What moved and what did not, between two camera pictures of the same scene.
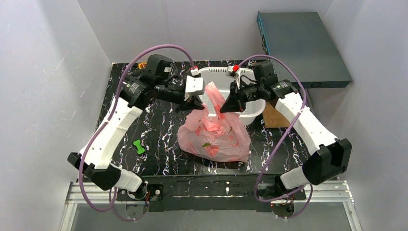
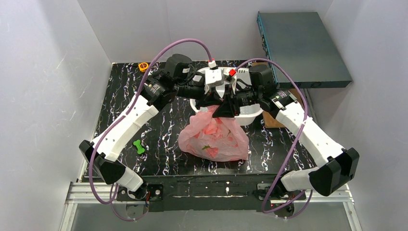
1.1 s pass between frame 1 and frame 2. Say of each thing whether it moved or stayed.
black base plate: stayed
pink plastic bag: stayed
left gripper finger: moved
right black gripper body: stayed
